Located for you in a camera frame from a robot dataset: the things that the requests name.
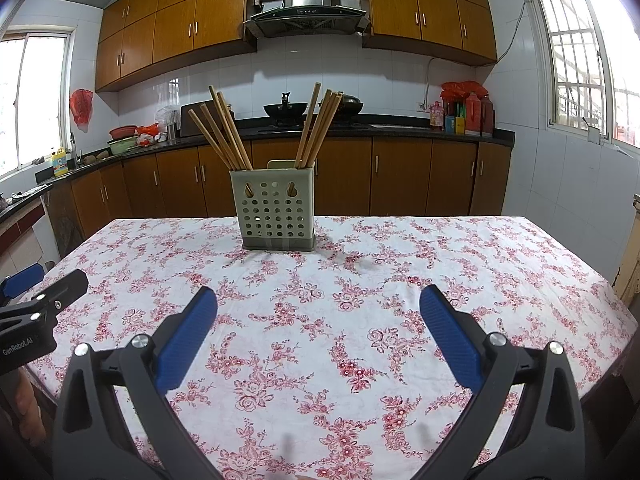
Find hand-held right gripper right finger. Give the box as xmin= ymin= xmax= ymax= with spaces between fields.
xmin=417 ymin=284 xmax=586 ymax=480

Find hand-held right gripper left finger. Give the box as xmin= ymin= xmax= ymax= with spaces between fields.
xmin=52 ymin=286 xmax=223 ymax=480

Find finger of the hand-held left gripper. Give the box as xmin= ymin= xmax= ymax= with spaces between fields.
xmin=0 ymin=263 xmax=45 ymax=301
xmin=0 ymin=268 xmax=90 ymax=339

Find green perforated utensil holder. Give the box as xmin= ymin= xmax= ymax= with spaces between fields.
xmin=229 ymin=160 xmax=317 ymax=252

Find person's left hand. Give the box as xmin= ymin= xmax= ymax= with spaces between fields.
xmin=9 ymin=367 xmax=42 ymax=444

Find dark patterned curtain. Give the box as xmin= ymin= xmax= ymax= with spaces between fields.
xmin=47 ymin=195 xmax=86 ymax=261

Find grey dish cloth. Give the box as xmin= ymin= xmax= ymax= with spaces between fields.
xmin=10 ymin=187 xmax=51 ymax=203

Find pink floral tablecloth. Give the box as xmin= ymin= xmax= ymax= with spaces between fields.
xmin=22 ymin=215 xmax=638 ymax=480

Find green basin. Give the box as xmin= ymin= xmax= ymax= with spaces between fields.
xmin=107 ymin=137 xmax=141 ymax=156

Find wooden base cabinets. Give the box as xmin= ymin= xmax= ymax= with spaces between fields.
xmin=47 ymin=137 xmax=513 ymax=261

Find sliding window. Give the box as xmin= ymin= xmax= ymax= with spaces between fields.
xmin=0 ymin=32 xmax=76 ymax=181

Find hanging red plastic bag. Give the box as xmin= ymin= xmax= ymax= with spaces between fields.
xmin=70 ymin=88 xmax=94 ymax=126

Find dark cutting board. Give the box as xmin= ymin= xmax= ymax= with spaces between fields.
xmin=180 ymin=104 xmax=236 ymax=138

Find yellow wooden cabinet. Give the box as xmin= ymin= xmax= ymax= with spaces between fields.
xmin=612 ymin=205 xmax=640 ymax=306

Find black kitchen countertop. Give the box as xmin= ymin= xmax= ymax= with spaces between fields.
xmin=0 ymin=116 xmax=516 ymax=223

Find dark red bottle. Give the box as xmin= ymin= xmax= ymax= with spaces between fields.
xmin=481 ymin=94 xmax=496 ymax=137

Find gas stove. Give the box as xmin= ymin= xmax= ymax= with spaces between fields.
xmin=257 ymin=119 xmax=373 ymax=133

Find large red plastic bag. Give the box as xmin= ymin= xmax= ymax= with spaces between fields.
xmin=441 ymin=80 xmax=488 ymax=103

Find pot with metal lid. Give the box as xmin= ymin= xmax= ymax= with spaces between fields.
xmin=332 ymin=94 xmax=365 ymax=117

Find black wok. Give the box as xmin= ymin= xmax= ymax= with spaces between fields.
xmin=263 ymin=92 xmax=308 ymax=121

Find barred window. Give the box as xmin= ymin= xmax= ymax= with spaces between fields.
xmin=530 ymin=0 xmax=640 ymax=148

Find wooden wall cabinet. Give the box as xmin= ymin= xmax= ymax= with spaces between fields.
xmin=95 ymin=0 xmax=258 ymax=93
xmin=362 ymin=0 xmax=498 ymax=67

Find white wall cable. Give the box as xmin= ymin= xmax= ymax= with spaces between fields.
xmin=424 ymin=0 xmax=528 ymax=111

